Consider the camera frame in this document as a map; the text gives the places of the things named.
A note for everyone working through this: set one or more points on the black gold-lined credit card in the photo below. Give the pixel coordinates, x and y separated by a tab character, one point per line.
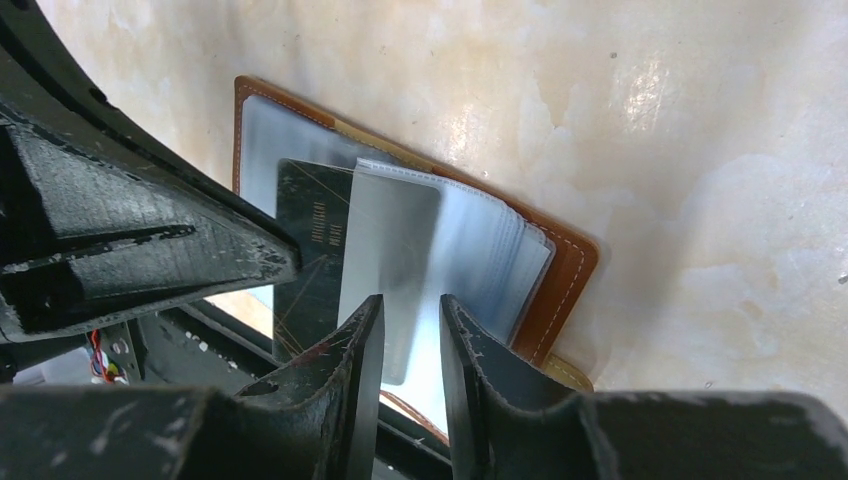
312	206

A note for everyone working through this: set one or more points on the brown leather card holder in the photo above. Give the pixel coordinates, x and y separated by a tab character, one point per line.
416	230

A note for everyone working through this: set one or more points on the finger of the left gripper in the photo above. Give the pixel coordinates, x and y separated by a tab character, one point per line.
86	244
28	37

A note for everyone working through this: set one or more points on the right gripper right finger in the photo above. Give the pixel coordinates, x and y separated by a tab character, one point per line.
509	420

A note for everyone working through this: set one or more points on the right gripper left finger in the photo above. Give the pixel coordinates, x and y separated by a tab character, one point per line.
313	418

